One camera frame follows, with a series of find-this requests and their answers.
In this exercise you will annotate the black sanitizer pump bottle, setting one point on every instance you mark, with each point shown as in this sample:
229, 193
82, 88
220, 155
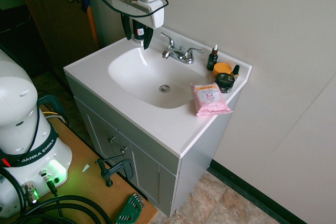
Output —
138, 33

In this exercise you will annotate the black baseboard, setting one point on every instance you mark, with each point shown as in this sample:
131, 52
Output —
252, 192

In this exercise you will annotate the small gold bottle black cap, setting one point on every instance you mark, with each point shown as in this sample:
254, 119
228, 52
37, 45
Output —
235, 73

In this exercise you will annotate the brown wooden door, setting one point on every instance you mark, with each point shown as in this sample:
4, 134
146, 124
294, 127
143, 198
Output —
52, 19

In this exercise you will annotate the dark dropper bottle white cap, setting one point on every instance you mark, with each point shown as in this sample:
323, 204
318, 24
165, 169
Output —
212, 61

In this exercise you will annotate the black C-clamp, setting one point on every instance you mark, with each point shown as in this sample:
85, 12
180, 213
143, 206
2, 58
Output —
115, 170

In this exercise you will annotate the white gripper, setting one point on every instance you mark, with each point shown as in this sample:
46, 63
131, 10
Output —
136, 9

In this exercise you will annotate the dark teal frame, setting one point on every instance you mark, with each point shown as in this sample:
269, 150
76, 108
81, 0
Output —
53, 100

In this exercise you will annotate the white paper scrap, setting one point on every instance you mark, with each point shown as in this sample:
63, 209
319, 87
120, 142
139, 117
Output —
85, 168

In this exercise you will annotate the grey vanity cabinet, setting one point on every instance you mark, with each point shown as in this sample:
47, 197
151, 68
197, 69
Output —
147, 171

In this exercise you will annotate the green hex key set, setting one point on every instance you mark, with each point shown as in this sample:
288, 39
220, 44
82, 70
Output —
130, 209

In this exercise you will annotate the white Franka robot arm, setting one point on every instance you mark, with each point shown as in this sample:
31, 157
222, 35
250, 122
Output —
18, 119

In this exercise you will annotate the black cream jar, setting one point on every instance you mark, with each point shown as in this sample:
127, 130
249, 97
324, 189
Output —
224, 83

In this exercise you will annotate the chrome sink drain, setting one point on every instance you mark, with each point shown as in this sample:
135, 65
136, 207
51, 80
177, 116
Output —
165, 88

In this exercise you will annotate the pink wipes pack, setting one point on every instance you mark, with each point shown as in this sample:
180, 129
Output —
210, 100

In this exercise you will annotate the orange cream jar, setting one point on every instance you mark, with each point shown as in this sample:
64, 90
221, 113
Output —
221, 68

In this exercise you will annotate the metal cabinet door knob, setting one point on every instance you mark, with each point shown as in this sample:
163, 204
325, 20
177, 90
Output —
112, 139
123, 149

